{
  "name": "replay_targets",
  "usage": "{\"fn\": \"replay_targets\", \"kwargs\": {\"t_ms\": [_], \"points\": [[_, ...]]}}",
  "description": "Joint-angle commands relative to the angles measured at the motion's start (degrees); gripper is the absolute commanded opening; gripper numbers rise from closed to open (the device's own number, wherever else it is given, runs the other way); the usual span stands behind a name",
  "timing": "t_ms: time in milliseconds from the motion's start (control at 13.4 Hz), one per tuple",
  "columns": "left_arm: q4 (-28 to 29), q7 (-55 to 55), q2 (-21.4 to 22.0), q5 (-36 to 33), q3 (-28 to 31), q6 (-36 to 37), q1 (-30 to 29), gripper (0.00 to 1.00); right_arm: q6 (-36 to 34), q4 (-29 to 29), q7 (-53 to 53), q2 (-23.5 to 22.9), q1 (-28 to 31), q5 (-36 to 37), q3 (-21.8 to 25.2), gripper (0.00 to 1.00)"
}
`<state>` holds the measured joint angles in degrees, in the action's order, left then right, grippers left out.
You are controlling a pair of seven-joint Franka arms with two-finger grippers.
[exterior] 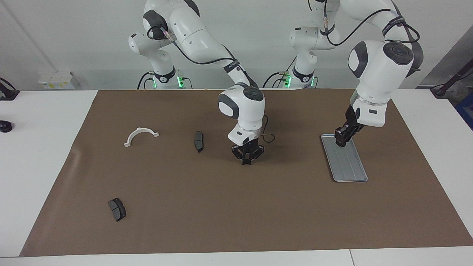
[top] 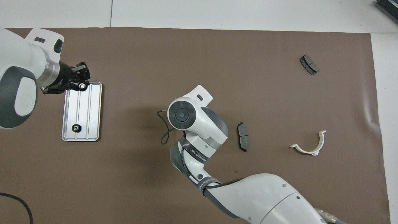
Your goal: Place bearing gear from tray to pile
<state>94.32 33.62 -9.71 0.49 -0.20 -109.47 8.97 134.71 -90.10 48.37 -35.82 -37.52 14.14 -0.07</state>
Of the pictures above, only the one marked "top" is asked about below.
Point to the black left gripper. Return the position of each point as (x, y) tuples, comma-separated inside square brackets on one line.
[(62, 77)]

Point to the black bearing gear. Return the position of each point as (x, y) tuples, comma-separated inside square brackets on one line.
[(76, 127), (82, 86)]

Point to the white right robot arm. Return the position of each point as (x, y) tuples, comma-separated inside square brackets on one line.
[(264, 199)]

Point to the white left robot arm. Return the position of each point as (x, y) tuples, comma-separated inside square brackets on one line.
[(18, 62)]

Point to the silver metal tray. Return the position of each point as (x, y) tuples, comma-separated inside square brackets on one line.
[(90, 115)]

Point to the brown table mat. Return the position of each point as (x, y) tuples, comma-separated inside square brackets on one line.
[(140, 56)]

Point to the dark grey brake pad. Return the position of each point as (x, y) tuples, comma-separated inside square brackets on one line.
[(243, 138)]

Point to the grey slotted brake pad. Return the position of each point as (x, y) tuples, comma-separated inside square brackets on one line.
[(309, 64)]

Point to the black ribbed device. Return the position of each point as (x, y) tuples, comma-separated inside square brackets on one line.
[(388, 7)]

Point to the white semicircular bracket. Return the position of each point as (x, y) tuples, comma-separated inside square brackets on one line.
[(322, 141)]

